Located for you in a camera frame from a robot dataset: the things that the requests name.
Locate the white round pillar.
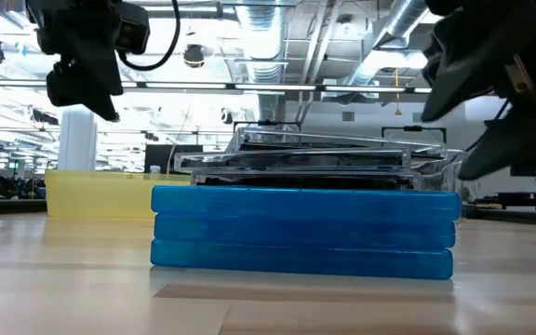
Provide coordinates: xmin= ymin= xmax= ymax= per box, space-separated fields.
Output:
xmin=57 ymin=105 xmax=99 ymax=171

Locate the black bench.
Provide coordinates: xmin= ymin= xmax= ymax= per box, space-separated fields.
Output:
xmin=475 ymin=190 xmax=536 ymax=213

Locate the clear jewel case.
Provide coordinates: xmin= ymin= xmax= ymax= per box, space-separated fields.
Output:
xmin=173 ymin=148 xmax=413 ymax=174
xmin=224 ymin=125 xmax=449 ymax=163
xmin=189 ymin=169 xmax=422 ymax=191

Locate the yellow hanging cord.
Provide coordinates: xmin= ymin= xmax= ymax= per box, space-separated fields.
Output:
xmin=392 ymin=68 xmax=404 ymax=116

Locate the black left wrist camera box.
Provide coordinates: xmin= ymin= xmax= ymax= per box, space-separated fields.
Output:
xmin=114 ymin=2 xmax=151 ymax=55

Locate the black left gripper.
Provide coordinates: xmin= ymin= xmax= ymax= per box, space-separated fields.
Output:
xmin=25 ymin=0 xmax=125 ymax=124

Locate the silver spiral air duct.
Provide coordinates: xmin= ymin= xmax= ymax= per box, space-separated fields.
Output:
xmin=234 ymin=0 xmax=290 ymax=123
xmin=342 ymin=0 xmax=432 ymax=89

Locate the yellow translucent plastic bin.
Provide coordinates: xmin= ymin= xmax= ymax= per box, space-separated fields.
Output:
xmin=44 ymin=168 xmax=193 ymax=221

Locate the blue plastic disc case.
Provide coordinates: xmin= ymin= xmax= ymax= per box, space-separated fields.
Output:
xmin=150 ymin=238 xmax=454 ymax=281
xmin=154 ymin=212 xmax=457 ymax=250
xmin=150 ymin=184 xmax=462 ymax=222

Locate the long ceiling light strip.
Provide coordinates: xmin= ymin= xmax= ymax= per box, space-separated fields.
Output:
xmin=0 ymin=78 xmax=432 ymax=97

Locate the black rig frame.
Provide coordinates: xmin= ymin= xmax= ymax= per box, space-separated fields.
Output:
xmin=232 ymin=119 xmax=302 ymax=136
xmin=381 ymin=124 xmax=448 ymax=145

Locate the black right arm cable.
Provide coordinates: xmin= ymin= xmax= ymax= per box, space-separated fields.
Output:
xmin=462 ymin=98 xmax=511 ymax=154

